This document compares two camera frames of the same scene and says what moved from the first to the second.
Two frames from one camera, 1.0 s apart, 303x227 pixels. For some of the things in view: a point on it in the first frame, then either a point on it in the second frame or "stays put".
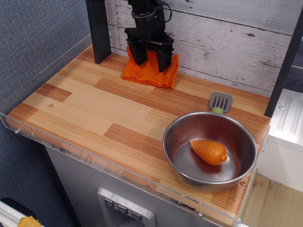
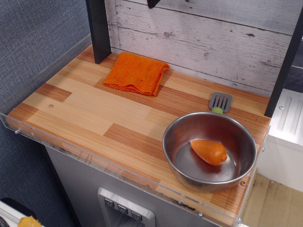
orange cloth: (147, 73) -> (142, 74)
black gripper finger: (164, 59) -> (152, 3)
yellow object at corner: (29, 222) stays put
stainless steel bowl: (209, 152) stays put
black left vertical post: (97, 12) stays put
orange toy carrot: (212, 153) stays put
